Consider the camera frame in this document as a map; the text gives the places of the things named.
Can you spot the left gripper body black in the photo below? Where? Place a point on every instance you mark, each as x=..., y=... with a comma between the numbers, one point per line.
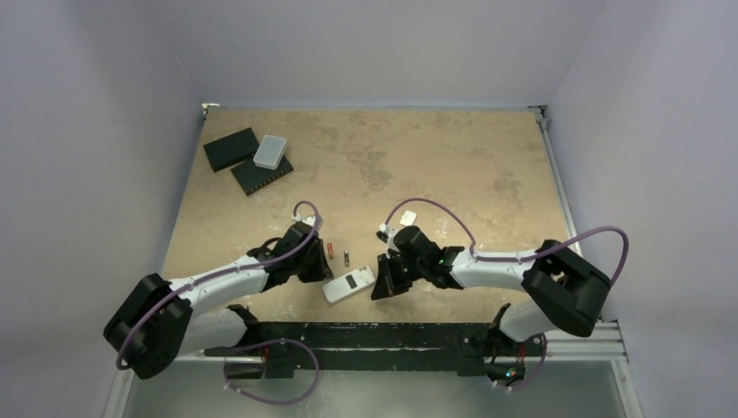
x=305, y=267

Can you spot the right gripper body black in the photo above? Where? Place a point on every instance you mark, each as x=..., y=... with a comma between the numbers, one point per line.
x=392, y=276

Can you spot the white red remote control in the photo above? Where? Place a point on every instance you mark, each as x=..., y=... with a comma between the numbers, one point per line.
x=348, y=284

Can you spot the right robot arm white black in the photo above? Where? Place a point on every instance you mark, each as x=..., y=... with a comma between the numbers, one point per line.
x=565, y=291

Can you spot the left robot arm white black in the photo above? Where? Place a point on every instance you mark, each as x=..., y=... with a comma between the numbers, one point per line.
x=163, y=319

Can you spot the white battery cover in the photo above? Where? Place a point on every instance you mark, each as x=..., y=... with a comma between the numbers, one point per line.
x=408, y=218

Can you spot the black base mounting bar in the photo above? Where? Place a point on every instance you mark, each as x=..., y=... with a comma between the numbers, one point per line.
x=467, y=349

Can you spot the black box with slots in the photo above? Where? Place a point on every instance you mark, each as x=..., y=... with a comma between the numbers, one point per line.
x=252, y=178

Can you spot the translucent grey plastic case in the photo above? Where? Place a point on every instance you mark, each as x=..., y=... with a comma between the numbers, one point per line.
x=270, y=152

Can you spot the black box upper left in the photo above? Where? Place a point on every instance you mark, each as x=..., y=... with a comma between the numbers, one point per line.
x=232, y=149

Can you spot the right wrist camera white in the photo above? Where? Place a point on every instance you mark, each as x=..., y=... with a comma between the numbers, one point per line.
x=386, y=235

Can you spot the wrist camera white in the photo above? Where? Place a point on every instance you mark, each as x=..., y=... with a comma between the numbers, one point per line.
x=386, y=235
x=313, y=221

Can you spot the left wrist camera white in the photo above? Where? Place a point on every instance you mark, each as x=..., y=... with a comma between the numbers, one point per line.
x=313, y=221

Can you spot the aluminium frame rail right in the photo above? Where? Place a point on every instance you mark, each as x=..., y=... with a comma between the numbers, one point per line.
x=606, y=342

